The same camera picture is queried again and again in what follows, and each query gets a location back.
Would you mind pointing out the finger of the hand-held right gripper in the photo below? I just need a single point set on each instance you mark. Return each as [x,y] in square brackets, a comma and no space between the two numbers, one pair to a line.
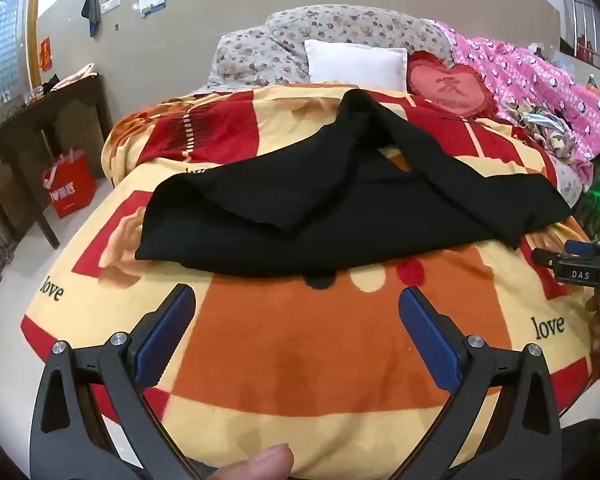
[576,247]
[547,258]

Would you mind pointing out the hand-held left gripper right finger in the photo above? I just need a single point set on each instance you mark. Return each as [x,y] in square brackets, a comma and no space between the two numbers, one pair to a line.
[427,335]

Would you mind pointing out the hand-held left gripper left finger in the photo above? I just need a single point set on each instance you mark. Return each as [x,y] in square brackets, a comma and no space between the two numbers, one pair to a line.
[167,330]

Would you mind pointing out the black pants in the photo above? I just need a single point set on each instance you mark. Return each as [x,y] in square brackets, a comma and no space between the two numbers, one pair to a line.
[330,210]

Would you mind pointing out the person's left hand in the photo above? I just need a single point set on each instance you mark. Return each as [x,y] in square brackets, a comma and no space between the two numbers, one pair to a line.
[255,465]

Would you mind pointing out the crumpled floral cloth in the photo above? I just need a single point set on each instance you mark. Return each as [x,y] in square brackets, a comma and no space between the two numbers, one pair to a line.
[555,135]

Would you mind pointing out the printed red yellow blanket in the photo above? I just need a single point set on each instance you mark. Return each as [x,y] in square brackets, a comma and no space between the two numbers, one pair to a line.
[300,360]

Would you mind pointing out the red shopping bag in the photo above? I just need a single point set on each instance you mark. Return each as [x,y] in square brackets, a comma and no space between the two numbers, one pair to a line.
[72,187]

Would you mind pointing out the pink printed quilt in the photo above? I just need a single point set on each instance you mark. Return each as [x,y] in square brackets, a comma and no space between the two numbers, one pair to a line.
[530,75]

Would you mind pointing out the red heart cushion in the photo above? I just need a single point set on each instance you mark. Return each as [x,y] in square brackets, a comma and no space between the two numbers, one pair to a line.
[450,87]

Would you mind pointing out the stainless steel railing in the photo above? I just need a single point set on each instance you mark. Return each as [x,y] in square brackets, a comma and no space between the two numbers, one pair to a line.
[590,25]

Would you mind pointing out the dark wooden table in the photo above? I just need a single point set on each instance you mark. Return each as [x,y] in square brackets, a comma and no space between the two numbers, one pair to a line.
[20,130]

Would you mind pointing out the pink cloth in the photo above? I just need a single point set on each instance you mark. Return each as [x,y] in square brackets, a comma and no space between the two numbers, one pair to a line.
[75,77]

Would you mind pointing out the white pillow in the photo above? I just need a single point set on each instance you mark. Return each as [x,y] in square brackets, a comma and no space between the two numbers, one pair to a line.
[355,62]

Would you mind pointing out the grey floral quilt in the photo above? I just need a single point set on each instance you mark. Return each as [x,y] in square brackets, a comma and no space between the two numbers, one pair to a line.
[290,45]

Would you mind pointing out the glass block window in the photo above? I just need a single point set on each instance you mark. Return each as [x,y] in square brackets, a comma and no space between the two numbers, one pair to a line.
[5,50]

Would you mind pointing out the dark hanging cloth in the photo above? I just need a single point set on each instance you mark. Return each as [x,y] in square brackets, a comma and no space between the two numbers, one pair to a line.
[92,7]

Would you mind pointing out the red wall paper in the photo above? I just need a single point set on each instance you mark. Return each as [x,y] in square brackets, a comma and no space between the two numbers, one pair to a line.
[45,54]

